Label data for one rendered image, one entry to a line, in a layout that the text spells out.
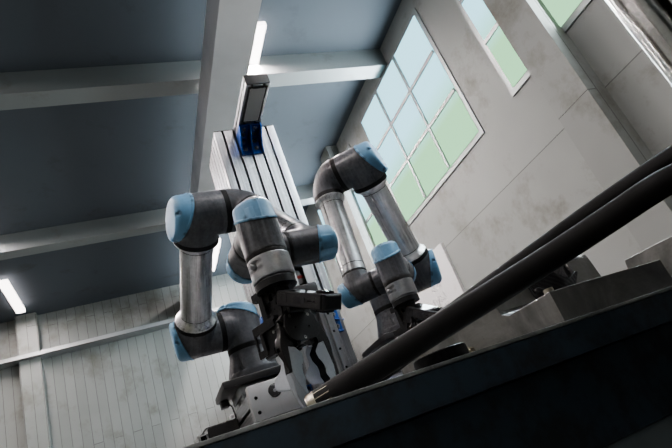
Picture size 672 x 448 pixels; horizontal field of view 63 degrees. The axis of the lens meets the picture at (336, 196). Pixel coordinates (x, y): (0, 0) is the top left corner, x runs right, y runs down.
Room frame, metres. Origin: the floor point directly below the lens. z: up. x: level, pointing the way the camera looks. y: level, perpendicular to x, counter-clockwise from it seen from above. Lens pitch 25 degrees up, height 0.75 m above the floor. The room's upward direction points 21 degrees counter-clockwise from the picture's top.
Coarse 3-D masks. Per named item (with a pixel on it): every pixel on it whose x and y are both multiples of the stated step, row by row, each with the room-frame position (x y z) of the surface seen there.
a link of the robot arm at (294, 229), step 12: (228, 192) 1.22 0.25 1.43; (240, 192) 1.23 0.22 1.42; (252, 192) 1.25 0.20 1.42; (288, 216) 1.09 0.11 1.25; (288, 228) 1.04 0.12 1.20; (300, 228) 1.01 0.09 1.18; (312, 228) 1.01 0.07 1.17; (324, 228) 1.02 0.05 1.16; (288, 240) 0.98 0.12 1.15; (300, 240) 0.99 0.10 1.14; (312, 240) 1.00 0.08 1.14; (324, 240) 1.01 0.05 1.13; (336, 240) 1.03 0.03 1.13; (300, 252) 0.99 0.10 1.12; (312, 252) 1.01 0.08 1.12; (324, 252) 1.03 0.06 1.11; (336, 252) 1.05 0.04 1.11; (300, 264) 1.02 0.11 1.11
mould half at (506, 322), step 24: (576, 264) 1.04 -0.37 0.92; (648, 264) 0.93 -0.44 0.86; (576, 288) 0.85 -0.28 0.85; (600, 288) 0.87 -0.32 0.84; (624, 288) 0.89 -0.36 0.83; (648, 288) 0.92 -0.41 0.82; (504, 312) 0.93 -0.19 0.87; (528, 312) 0.87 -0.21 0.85; (552, 312) 0.84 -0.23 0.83; (576, 312) 0.84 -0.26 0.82; (456, 336) 1.05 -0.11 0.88; (480, 336) 0.99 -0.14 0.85; (504, 336) 0.94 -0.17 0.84
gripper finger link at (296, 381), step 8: (296, 352) 0.85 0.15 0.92; (280, 360) 0.87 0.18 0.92; (296, 360) 0.85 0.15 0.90; (296, 368) 0.84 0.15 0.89; (280, 376) 0.87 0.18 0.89; (288, 376) 0.84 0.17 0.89; (296, 376) 0.84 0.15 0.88; (304, 376) 0.85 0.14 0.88; (280, 384) 0.87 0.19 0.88; (288, 384) 0.85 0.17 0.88; (296, 384) 0.84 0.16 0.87; (304, 384) 0.85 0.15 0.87; (296, 392) 0.84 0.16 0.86; (304, 392) 0.84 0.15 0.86; (304, 400) 0.85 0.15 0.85
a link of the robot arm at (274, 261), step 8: (256, 256) 0.85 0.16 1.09; (264, 256) 0.85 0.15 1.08; (272, 256) 0.85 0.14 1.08; (280, 256) 0.86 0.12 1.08; (288, 256) 0.88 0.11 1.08; (248, 264) 0.87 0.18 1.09; (256, 264) 0.86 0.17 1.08; (264, 264) 0.85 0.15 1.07; (272, 264) 0.85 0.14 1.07; (280, 264) 0.86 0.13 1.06; (288, 264) 0.87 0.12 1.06; (256, 272) 0.85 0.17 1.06; (264, 272) 0.85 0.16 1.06; (272, 272) 0.85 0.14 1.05; (280, 272) 0.86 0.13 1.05; (288, 272) 0.87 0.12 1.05; (256, 280) 0.86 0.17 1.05
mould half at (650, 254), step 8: (664, 240) 1.11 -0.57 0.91; (648, 248) 1.13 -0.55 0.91; (656, 248) 1.12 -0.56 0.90; (664, 248) 1.11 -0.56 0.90; (632, 256) 1.16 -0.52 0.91; (640, 256) 1.15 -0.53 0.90; (648, 256) 1.14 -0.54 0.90; (656, 256) 1.13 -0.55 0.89; (664, 256) 1.12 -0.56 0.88; (632, 264) 1.16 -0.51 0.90; (640, 264) 1.15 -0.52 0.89; (664, 264) 1.13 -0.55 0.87
